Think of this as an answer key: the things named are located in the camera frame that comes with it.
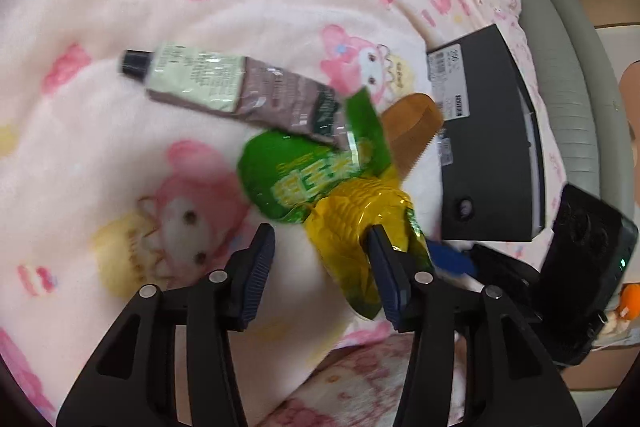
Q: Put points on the pink printed blanket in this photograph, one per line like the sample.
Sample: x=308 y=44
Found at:
x=125 y=157

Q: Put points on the green and brown cream tube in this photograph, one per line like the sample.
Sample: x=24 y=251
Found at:
x=200 y=77

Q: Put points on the brown comb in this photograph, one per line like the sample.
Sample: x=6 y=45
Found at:
x=410 y=122

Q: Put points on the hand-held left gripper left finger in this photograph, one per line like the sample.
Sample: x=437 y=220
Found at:
x=260 y=257

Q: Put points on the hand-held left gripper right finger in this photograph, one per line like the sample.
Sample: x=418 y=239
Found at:
x=389 y=277

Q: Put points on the tan round object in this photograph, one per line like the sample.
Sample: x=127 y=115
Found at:
x=631 y=82

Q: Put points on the orange and white toy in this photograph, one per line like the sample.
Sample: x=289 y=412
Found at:
x=631 y=299

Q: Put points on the black box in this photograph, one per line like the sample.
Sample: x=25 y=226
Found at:
x=485 y=117

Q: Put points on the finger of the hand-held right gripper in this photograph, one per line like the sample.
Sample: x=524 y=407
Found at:
x=450 y=257

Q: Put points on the green yellow corn snack packet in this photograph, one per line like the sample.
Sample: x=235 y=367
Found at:
x=290 y=167

